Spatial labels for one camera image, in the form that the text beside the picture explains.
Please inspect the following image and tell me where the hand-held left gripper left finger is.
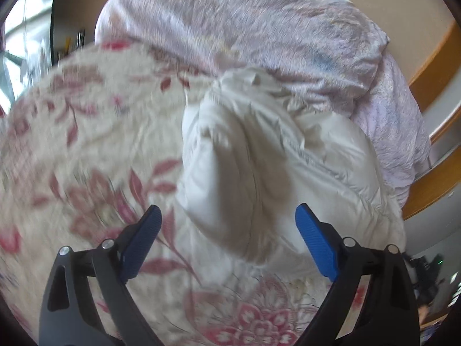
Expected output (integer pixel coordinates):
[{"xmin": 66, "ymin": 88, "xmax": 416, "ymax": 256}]
[{"xmin": 39, "ymin": 205, "xmax": 166, "ymax": 346}]

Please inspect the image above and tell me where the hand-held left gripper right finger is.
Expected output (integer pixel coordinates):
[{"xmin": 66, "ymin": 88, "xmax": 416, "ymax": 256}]
[{"xmin": 294, "ymin": 204, "xmax": 421, "ymax": 346}]

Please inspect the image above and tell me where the cream quilted down jacket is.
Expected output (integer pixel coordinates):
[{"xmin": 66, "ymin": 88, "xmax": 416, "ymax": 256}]
[{"xmin": 176, "ymin": 67, "xmax": 407, "ymax": 274}]

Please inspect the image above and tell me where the floral bedspread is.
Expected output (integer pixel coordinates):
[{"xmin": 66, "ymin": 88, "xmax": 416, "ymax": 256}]
[{"xmin": 0, "ymin": 40, "xmax": 407, "ymax": 346}]

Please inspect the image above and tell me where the pink crinkled pillow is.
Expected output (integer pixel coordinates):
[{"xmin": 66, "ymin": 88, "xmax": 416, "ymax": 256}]
[
  {"xmin": 95, "ymin": 0, "xmax": 391, "ymax": 123},
  {"xmin": 351, "ymin": 56, "xmax": 433, "ymax": 200}
]

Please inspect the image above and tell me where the flat screen television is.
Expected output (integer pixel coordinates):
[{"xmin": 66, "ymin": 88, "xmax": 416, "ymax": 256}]
[{"xmin": 0, "ymin": 0, "xmax": 60, "ymax": 101}]

